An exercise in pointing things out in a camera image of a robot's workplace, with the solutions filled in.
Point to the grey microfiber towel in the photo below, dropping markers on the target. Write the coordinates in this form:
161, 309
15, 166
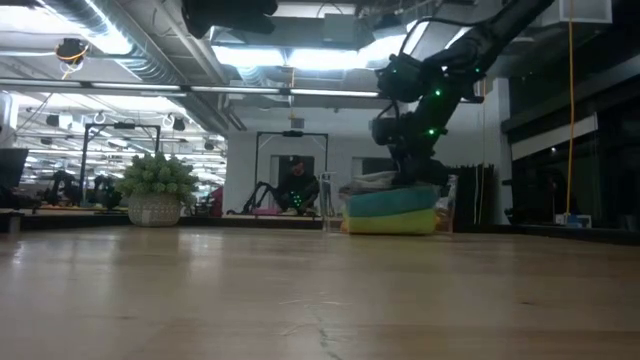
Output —
370, 182

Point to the clear plastic bin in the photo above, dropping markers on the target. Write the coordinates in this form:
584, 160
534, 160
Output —
452, 200

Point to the teal microfiber towel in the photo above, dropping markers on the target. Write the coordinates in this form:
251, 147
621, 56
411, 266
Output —
390, 202

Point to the lime green microfiber towel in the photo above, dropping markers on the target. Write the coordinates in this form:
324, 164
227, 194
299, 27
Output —
390, 222

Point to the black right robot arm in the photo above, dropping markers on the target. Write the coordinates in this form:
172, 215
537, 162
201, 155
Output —
500, 25

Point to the long ceiling light bar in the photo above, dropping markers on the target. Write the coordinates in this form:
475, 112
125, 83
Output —
150, 87

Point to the person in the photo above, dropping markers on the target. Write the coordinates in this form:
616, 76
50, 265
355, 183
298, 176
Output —
300, 182

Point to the blue white box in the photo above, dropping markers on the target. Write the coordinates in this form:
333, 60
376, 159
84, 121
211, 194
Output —
580, 221

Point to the green artificial potted plant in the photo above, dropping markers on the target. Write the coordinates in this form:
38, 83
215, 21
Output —
157, 180

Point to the black background monitor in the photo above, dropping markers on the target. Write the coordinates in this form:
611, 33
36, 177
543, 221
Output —
12, 167

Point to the silver ventilation duct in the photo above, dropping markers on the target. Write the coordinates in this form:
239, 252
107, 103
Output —
150, 50

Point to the black background rig frame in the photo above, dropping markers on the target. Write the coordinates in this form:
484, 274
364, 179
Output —
292, 133
122, 126

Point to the black aluminium table frame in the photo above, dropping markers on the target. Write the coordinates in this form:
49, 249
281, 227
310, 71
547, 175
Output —
75, 220

